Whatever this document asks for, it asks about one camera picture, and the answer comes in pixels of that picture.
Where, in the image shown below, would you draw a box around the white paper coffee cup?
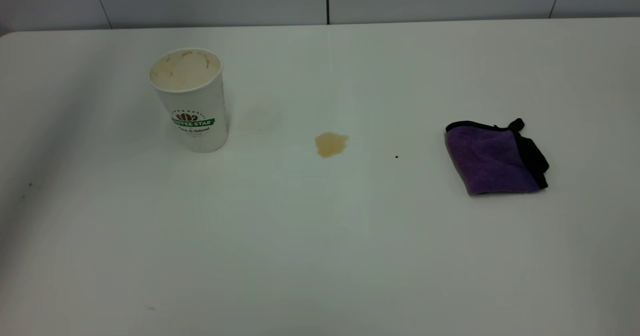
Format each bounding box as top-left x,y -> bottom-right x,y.
148,48 -> 230,154

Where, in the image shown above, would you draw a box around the brown coffee spill stain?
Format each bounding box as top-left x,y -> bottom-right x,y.
314,132 -> 350,158

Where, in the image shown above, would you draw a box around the purple cloth with black trim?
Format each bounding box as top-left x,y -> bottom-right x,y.
444,118 -> 550,197

